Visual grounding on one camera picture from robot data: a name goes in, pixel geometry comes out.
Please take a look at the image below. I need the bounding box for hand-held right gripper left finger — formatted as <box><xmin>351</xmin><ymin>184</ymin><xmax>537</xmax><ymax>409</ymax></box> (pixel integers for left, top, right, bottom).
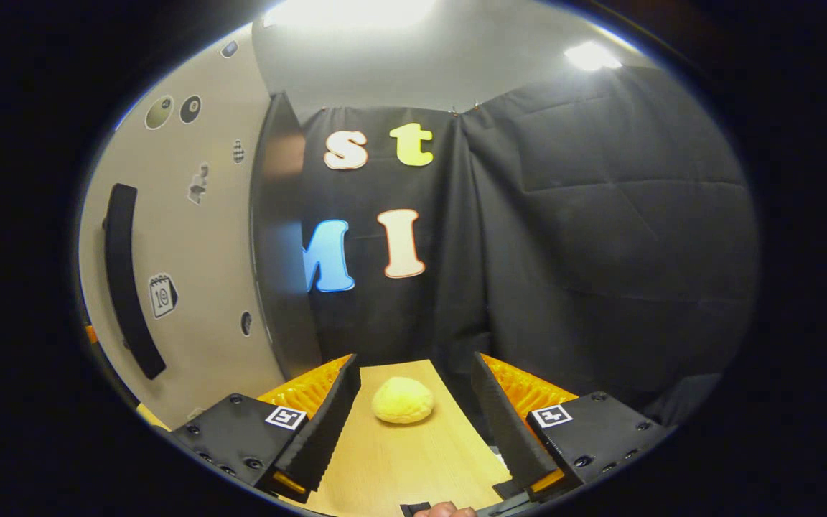
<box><xmin>169</xmin><ymin>353</ymin><xmax>361</xmax><ymax>503</ymax></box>

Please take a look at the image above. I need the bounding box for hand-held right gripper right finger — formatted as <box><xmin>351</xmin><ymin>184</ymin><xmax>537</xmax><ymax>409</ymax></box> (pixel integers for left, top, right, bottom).
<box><xmin>471</xmin><ymin>352</ymin><xmax>673</xmax><ymax>503</ymax></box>

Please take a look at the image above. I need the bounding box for grey cabinet door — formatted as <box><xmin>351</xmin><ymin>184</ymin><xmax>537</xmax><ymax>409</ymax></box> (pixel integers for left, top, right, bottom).
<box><xmin>78</xmin><ymin>25</ymin><xmax>289</xmax><ymax>430</ymax></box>

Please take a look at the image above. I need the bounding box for dark grey cabinet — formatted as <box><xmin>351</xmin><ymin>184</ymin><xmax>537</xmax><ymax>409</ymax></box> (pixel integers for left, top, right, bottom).
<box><xmin>250</xmin><ymin>92</ymin><xmax>322</xmax><ymax>381</ymax></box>

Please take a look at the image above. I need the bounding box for yellow sponge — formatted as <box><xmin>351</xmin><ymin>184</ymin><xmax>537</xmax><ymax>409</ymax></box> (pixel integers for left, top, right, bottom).
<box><xmin>372</xmin><ymin>377</ymin><xmax>434</xmax><ymax>424</ymax></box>

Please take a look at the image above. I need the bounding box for black backdrop cloth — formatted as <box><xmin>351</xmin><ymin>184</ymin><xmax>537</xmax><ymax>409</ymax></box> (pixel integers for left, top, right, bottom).
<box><xmin>299</xmin><ymin>65</ymin><xmax>759</xmax><ymax>432</ymax></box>

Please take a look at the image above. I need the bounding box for black door handle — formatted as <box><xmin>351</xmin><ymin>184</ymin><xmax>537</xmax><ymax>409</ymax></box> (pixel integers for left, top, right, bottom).
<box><xmin>103</xmin><ymin>183</ymin><xmax>167</xmax><ymax>380</ymax></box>

